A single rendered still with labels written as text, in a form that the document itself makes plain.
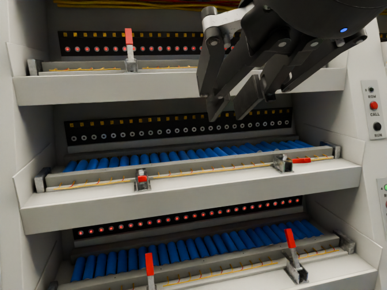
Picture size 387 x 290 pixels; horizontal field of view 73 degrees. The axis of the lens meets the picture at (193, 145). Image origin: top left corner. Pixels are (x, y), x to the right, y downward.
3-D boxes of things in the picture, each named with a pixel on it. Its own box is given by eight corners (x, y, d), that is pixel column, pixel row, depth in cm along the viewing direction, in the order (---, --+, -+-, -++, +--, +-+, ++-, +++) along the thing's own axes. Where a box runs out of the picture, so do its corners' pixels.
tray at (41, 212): (359, 186, 53) (366, 141, 50) (25, 235, 39) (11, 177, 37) (298, 156, 71) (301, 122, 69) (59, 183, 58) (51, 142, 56)
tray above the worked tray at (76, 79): (344, 90, 54) (353, 17, 50) (18, 106, 41) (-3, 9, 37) (288, 86, 73) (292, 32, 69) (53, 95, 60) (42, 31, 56)
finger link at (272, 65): (293, -7, 19) (312, -9, 19) (257, 71, 30) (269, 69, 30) (306, 39, 18) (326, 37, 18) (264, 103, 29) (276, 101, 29)
